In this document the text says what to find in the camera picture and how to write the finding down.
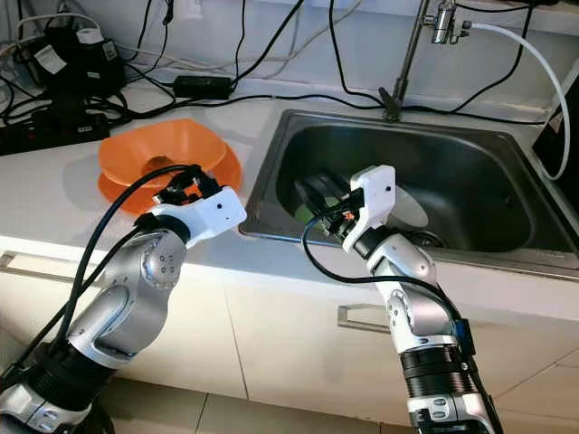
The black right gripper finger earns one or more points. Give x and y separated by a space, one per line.
318 199
336 186

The orange bowl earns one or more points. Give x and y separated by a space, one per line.
136 140

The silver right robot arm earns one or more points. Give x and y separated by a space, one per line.
416 307

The green plate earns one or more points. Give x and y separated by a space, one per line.
308 215

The grey bowl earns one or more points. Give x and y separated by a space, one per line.
407 212

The black power adapter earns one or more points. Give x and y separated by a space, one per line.
204 87

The black power strip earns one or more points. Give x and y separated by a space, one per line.
54 134

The metal faucet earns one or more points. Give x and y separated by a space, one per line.
407 59

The stainless steel sink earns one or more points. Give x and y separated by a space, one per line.
488 181

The black charger with white labels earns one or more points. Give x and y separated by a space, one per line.
77 68

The black water dispenser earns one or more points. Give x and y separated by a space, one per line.
563 136

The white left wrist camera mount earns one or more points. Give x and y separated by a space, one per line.
208 212

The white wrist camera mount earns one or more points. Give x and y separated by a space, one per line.
373 194
208 212

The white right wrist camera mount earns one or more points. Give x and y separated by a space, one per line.
373 194

